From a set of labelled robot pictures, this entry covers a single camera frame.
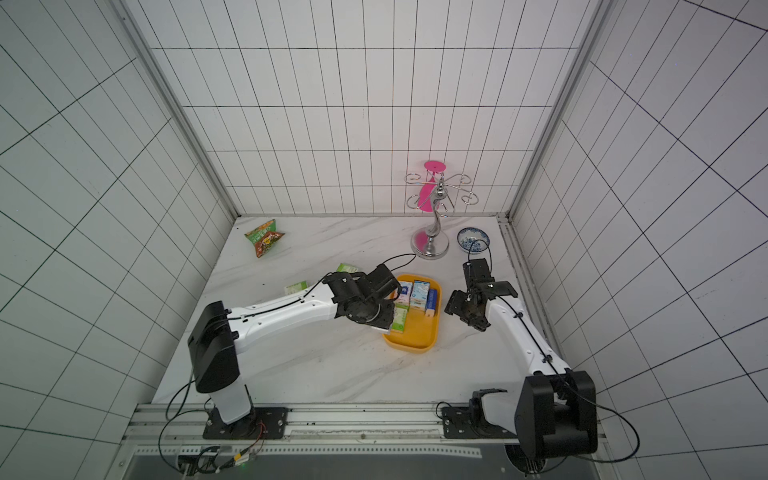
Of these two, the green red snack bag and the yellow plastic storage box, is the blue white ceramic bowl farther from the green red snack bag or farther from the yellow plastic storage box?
the green red snack bag

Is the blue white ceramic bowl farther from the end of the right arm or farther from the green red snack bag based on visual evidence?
the green red snack bag

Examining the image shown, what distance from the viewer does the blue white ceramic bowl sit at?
108cm

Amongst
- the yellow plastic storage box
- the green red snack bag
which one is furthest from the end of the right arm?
the green red snack bag

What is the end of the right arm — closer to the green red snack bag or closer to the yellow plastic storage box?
the yellow plastic storage box
